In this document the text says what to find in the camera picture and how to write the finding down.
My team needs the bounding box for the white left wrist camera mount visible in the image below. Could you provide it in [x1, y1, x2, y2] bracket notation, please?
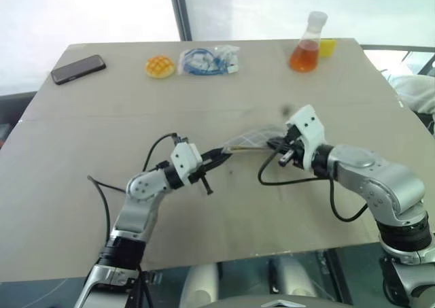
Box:
[169, 141, 202, 189]

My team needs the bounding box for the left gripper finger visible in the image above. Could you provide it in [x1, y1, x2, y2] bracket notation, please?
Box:
[203, 148, 228, 162]
[206, 153, 234, 170]

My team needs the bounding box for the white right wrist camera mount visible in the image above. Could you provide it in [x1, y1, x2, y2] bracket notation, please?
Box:
[286, 104, 326, 170]

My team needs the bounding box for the silver robot leg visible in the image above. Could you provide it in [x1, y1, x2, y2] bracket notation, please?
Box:
[268, 253, 322, 308]
[178, 262, 224, 308]

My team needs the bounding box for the yellow pineapple bun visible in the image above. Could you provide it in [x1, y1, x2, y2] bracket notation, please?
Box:
[145, 55, 176, 79]

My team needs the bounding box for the plastic bag of blue cables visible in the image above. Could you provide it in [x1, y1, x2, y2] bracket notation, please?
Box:
[177, 44, 241, 76]

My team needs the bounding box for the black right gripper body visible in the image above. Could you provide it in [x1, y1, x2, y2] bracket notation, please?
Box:
[278, 123, 306, 169]

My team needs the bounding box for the dark window frame post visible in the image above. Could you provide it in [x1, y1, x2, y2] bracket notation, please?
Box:
[168, 0, 194, 42]

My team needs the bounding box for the silver right robot leg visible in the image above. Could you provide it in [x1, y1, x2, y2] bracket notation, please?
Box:
[268, 253, 322, 308]

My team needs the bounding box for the black smartphone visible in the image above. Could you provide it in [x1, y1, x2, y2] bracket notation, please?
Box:
[50, 54, 107, 86]

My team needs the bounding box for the silver left robot leg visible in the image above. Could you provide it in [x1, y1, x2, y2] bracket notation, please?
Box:
[178, 262, 224, 308]

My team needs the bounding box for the white garment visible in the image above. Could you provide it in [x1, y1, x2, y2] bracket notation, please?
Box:
[394, 75, 435, 115]

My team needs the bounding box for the grey plaid pouch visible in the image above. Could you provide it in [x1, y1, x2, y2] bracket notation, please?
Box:
[222, 126, 290, 153]

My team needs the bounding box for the glass flask with orange liquid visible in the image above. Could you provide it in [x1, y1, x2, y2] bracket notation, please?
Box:
[288, 11, 329, 73]

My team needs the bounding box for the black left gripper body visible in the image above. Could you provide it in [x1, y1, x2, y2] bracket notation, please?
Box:
[186, 154, 214, 196]

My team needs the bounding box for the yellow sponge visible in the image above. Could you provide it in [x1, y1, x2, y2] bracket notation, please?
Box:
[318, 37, 338, 59]

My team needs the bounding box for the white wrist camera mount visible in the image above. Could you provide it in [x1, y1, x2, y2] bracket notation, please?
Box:
[169, 141, 202, 189]
[286, 104, 326, 170]

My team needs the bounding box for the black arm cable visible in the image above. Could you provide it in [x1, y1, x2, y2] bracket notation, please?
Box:
[257, 146, 371, 222]
[87, 133, 190, 241]

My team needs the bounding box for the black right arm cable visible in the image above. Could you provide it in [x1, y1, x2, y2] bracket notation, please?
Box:
[257, 146, 371, 222]

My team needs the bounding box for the silver robot torso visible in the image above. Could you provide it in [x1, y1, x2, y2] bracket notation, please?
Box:
[217, 297, 343, 308]

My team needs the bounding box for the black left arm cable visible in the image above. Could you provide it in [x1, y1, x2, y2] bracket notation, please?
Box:
[87, 133, 190, 241]

